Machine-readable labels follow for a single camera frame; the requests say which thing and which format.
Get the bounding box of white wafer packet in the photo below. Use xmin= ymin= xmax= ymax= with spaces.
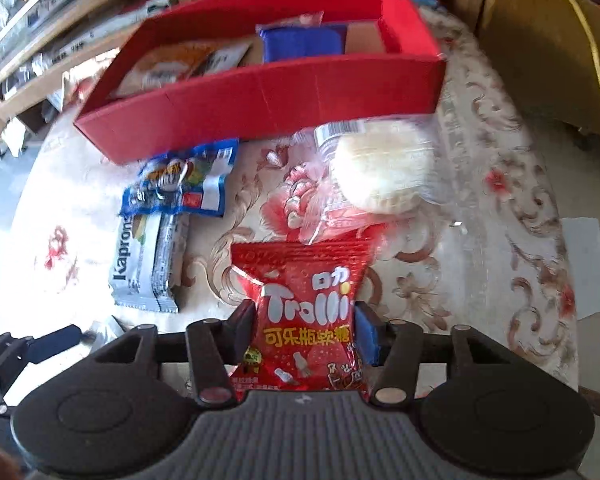
xmin=109 ymin=212 xmax=161 ymax=308

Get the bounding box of yellow cable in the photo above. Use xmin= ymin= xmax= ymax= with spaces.
xmin=545 ymin=0 xmax=600 ymax=133

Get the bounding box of silver wafer packet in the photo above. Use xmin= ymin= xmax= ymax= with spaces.
xmin=150 ymin=212 xmax=191 ymax=313

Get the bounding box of white paper sheet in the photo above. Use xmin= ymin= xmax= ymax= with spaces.
xmin=560 ymin=217 xmax=600 ymax=321

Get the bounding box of red gummy candy packet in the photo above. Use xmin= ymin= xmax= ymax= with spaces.
xmin=230 ymin=237 xmax=373 ymax=406

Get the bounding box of dark blue snack packet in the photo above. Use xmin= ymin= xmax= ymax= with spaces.
xmin=259 ymin=22 xmax=348 ymax=64

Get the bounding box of red cardboard box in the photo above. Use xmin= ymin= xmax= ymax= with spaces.
xmin=73 ymin=0 xmax=447 ymax=165

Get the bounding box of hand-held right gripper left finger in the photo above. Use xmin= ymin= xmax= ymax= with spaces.
xmin=95 ymin=300 xmax=257 ymax=409

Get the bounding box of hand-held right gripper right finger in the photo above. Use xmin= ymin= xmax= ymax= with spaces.
xmin=355 ymin=301 xmax=511 ymax=407

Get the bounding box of bun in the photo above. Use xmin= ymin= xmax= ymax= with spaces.
xmin=292 ymin=117 xmax=438 ymax=246

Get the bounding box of floral tablecloth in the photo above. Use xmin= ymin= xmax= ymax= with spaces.
xmin=10 ymin=7 xmax=581 ymax=411

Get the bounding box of orange snack packet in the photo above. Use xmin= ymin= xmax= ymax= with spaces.
xmin=115 ymin=44 xmax=221 ymax=97

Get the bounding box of wooden television cabinet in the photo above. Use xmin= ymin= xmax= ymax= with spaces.
xmin=0 ymin=0 xmax=221 ymax=151

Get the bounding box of brown cardboard box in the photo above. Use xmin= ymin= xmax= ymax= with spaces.
xmin=480 ymin=0 xmax=600 ymax=141

